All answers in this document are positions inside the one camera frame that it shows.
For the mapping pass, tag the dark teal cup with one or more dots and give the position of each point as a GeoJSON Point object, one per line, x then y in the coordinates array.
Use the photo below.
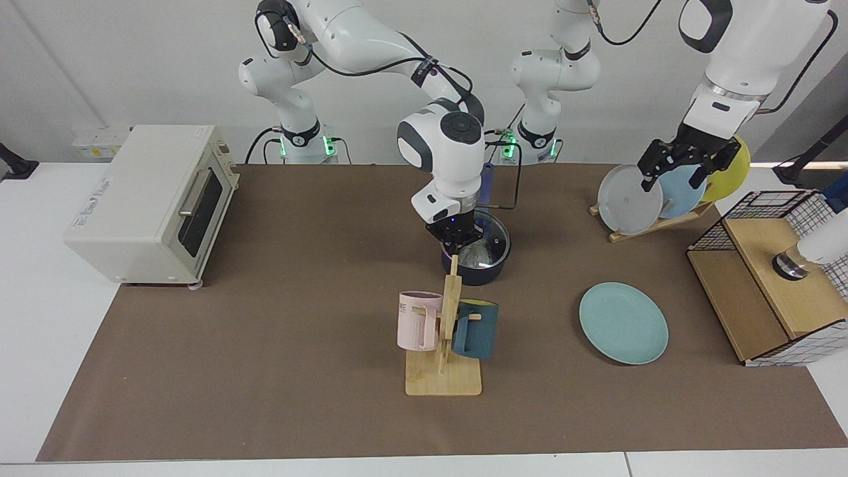
{"type": "Point", "coordinates": [477, 334]}

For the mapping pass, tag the wooden cup stand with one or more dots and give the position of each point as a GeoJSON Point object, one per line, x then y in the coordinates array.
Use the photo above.
{"type": "Point", "coordinates": [442, 381]}

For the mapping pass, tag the black stand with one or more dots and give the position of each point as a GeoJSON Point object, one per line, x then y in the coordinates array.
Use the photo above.
{"type": "Point", "coordinates": [16, 162]}
{"type": "Point", "coordinates": [805, 159]}

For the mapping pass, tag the glass lid with blue knob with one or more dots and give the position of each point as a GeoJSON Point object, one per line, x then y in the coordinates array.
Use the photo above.
{"type": "Point", "coordinates": [493, 245]}

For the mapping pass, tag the pink cup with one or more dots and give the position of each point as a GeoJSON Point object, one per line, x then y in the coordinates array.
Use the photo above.
{"type": "Point", "coordinates": [414, 324]}

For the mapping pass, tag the white wall socket strip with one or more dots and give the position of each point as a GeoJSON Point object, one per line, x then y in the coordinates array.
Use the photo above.
{"type": "Point", "coordinates": [99, 142]}

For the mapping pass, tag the yellow plate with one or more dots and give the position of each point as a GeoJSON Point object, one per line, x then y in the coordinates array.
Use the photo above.
{"type": "Point", "coordinates": [732, 175]}

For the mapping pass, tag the green plate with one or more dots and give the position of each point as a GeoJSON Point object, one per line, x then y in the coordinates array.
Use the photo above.
{"type": "Point", "coordinates": [623, 324]}

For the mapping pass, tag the pale toaster oven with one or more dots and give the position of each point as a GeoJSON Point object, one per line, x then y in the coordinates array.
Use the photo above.
{"type": "Point", "coordinates": [132, 212]}

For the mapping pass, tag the brown table cloth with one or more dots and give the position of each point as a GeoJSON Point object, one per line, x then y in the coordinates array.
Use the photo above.
{"type": "Point", "coordinates": [265, 371]}

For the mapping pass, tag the light blue plate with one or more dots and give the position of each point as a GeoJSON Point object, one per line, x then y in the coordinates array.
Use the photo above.
{"type": "Point", "coordinates": [679, 195]}

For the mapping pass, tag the grey plate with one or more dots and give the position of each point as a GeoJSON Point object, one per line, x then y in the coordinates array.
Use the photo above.
{"type": "Point", "coordinates": [626, 202]}

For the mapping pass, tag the wooden plate rack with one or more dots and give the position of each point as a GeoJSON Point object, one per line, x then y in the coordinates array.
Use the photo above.
{"type": "Point", "coordinates": [662, 225]}

